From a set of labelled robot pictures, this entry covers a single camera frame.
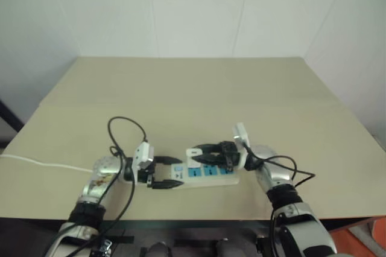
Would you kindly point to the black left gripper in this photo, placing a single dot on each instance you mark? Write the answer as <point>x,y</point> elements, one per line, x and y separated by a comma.
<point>146,176</point>

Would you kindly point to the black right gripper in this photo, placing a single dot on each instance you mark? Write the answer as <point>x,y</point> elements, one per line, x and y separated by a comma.
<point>228,150</point>

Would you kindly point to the white charger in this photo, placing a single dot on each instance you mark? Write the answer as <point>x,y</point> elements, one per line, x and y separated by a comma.
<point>190,152</point>

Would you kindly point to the white power strip blue sockets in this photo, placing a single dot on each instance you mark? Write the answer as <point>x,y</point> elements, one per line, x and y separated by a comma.
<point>211,180</point>

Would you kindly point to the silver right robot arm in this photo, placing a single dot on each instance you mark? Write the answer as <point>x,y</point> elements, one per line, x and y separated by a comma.
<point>273,174</point>

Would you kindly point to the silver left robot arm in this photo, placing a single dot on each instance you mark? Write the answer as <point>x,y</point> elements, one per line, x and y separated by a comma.
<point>99,172</point>

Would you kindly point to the dark rounded shape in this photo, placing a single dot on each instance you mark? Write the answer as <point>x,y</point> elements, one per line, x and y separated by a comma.
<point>160,249</point>

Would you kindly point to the black metal bar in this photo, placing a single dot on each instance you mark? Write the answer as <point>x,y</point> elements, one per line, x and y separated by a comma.
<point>9,118</point>

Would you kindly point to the orange box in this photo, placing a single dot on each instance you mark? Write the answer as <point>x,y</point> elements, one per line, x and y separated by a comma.
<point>362,245</point>

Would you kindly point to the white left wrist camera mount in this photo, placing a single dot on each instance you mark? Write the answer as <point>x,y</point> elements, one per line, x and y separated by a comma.
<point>144,154</point>

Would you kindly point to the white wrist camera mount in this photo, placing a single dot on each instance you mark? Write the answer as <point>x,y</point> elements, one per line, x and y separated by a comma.
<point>144,154</point>
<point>241,136</point>

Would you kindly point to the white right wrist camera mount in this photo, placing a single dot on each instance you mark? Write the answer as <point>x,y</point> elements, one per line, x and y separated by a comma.
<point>241,136</point>

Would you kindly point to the black table frame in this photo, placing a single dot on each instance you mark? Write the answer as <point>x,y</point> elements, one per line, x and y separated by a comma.
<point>181,224</point>

